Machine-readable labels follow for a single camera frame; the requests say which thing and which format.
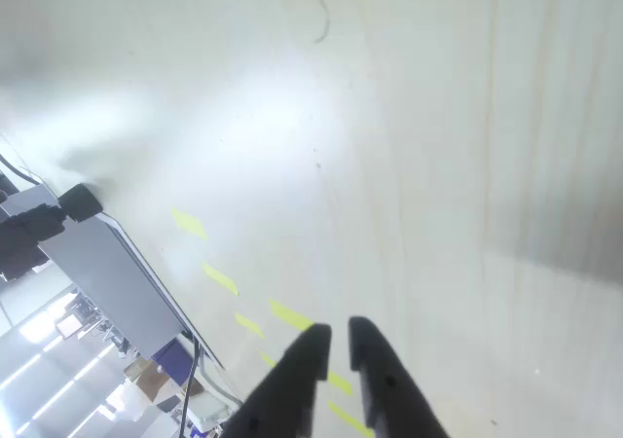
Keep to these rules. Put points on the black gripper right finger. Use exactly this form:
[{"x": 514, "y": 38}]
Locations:
[{"x": 389, "y": 394}]

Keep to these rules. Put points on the yellow-green tape strip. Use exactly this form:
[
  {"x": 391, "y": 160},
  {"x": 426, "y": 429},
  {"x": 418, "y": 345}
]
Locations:
[
  {"x": 268, "y": 358},
  {"x": 291, "y": 314},
  {"x": 348, "y": 417},
  {"x": 340, "y": 384},
  {"x": 220, "y": 279},
  {"x": 189, "y": 224},
  {"x": 249, "y": 325}
]

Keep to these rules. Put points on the blue plastic bin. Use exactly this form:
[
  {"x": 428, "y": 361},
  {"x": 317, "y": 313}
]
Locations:
[{"x": 172, "y": 360}]

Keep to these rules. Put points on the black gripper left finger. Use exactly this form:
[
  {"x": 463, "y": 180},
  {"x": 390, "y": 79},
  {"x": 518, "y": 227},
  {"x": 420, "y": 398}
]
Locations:
[{"x": 287, "y": 389}]

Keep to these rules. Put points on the brown cardboard box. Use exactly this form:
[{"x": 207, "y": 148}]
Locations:
[{"x": 146, "y": 382}]

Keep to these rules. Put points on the black table clamp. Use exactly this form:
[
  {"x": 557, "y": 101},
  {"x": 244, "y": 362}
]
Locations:
[{"x": 78, "y": 203}]

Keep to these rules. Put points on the thin curved hair strand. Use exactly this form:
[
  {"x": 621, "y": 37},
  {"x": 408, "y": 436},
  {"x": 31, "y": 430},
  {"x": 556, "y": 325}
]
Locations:
[{"x": 326, "y": 19}]

